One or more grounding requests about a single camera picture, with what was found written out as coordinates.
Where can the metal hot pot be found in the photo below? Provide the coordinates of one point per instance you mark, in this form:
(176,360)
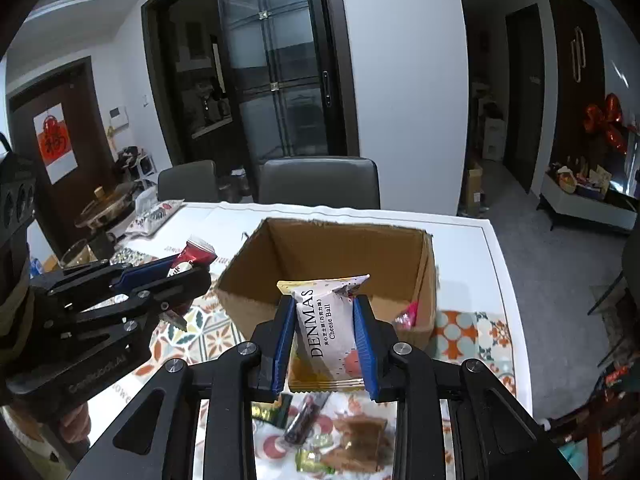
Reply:
(105,207)

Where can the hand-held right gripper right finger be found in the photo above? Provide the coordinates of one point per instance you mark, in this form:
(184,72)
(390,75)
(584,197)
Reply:
(365,350)

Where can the green gold snack packet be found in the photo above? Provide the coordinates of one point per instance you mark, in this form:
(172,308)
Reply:
(270,410)

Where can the green yellow candy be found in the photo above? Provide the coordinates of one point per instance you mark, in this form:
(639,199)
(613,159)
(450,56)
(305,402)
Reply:
(312,460)

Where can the person's left hand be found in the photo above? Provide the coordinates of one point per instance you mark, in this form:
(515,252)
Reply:
(76,427)

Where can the glass bowl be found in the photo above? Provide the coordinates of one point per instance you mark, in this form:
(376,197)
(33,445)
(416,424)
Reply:
(75,255)

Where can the red snack packet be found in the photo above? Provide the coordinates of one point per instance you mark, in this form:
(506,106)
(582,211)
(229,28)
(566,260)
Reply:
(197,255)

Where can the brown carton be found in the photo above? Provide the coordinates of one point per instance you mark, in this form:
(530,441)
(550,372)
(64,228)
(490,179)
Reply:
(472,187)

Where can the white low cabinet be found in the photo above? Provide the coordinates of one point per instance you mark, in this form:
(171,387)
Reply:
(585,207)

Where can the dark interior door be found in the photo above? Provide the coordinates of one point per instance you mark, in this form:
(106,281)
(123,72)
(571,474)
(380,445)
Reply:
(525,100)

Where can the grey dining chair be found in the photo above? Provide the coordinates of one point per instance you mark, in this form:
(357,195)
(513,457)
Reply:
(320,182)
(187,182)

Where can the red heart balloons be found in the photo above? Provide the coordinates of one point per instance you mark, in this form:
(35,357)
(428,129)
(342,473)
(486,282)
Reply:
(612,120)

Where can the cardboard box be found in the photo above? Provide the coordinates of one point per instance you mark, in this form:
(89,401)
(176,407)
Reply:
(240,310)

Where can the patterned tablecloth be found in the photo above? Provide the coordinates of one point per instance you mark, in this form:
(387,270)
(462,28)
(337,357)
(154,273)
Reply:
(465,260)

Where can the dark side chair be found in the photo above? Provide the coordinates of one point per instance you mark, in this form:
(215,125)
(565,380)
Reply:
(631,260)

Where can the white storage rack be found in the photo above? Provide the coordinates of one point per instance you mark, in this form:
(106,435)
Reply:
(135,167)

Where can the wall intercom panel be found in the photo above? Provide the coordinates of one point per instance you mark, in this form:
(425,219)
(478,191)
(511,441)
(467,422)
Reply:
(119,115)

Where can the white snack packet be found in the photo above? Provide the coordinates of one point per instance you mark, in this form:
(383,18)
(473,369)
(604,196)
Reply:
(322,325)

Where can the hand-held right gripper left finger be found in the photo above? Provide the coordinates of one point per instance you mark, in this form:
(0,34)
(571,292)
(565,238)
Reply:
(282,345)

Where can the white printed snack bag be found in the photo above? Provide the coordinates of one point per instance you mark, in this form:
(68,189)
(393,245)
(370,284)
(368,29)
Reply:
(152,217)

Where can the red paper door decoration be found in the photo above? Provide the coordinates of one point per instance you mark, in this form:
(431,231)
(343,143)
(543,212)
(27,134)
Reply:
(52,142)

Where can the pink candy packet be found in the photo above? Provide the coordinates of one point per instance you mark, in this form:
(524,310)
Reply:
(407,316)

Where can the person's left forearm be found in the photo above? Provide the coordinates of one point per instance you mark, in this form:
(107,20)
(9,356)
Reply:
(30,450)

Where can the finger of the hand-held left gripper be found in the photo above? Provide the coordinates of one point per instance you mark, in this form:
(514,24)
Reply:
(145,270)
(175,290)

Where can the brown entrance door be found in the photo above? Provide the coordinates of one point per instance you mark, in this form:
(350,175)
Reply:
(90,125)

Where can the brown snack packet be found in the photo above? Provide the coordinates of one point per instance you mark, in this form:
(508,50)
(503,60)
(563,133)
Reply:
(355,455)
(360,427)

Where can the orange wooden chair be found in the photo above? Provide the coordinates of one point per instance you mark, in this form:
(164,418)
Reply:
(607,440)

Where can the dark stick snack packet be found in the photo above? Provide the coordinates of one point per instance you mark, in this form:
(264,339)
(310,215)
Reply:
(302,422)

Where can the white carton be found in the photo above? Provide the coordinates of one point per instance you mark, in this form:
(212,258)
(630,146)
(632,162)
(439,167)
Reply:
(494,137)

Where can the goods pile on cabinet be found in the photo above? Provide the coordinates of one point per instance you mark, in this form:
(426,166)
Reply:
(580,177)

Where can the glass sliding door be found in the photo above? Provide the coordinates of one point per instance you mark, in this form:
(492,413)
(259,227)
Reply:
(280,110)

